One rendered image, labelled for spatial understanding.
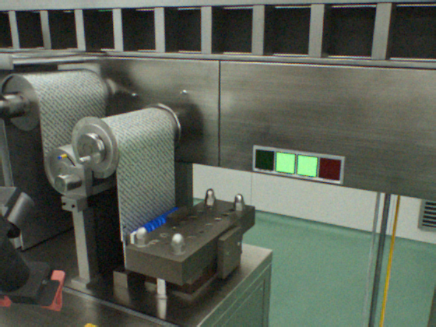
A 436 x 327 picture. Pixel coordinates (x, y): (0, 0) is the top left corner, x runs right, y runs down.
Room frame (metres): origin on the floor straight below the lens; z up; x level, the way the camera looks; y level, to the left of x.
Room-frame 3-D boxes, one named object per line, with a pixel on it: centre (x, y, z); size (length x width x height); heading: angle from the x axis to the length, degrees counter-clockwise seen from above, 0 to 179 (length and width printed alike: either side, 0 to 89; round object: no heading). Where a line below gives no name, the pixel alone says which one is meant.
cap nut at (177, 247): (0.96, 0.11, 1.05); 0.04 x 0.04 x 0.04
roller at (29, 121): (1.29, 0.47, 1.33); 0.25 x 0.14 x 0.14; 153
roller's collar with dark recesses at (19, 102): (1.15, 0.54, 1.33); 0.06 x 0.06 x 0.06; 63
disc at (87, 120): (1.06, 0.31, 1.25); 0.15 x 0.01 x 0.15; 63
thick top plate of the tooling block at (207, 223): (1.12, 0.08, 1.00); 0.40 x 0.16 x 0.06; 153
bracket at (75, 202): (1.04, 0.36, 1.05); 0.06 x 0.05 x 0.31; 153
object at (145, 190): (1.13, 0.20, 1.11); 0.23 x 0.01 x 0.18; 153
